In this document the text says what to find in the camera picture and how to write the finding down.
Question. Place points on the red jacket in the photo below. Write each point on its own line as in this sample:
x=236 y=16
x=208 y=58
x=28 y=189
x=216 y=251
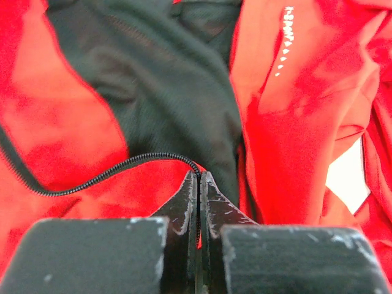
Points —
x=106 y=105

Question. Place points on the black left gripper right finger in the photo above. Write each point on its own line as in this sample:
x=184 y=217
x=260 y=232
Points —
x=241 y=256

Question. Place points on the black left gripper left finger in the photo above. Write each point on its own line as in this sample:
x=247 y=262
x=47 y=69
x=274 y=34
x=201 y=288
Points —
x=139 y=255

